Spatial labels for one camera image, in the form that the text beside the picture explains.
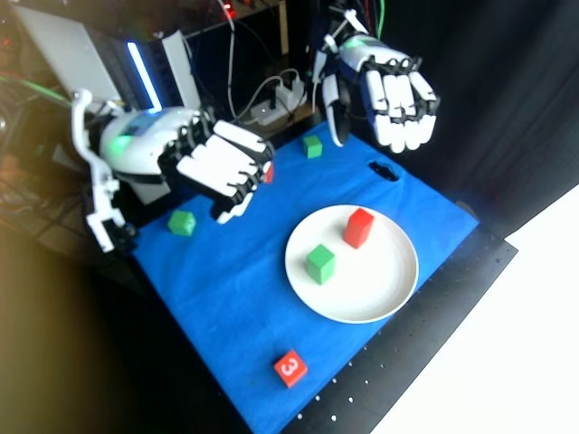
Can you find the white round plate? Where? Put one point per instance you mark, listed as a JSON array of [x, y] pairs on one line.
[[362, 289]]

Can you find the red cube with number three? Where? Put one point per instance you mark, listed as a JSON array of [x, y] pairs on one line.
[[290, 368]]

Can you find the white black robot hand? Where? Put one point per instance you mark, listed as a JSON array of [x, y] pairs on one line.
[[398, 95], [140, 144]]

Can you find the blue cloth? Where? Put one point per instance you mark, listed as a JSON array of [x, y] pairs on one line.
[[226, 280]]

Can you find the tall red block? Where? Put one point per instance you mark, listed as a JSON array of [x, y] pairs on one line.
[[358, 228]]

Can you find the plain red cube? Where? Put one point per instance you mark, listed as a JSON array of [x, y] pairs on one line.
[[270, 174]]

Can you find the green cube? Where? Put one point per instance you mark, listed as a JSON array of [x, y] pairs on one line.
[[182, 223], [312, 147]]

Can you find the white box with blue light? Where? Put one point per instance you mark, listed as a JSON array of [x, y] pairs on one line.
[[81, 59]]

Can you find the tall green block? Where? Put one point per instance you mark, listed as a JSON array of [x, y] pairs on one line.
[[320, 264]]

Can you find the white power strip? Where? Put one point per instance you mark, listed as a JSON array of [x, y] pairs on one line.
[[282, 101]]

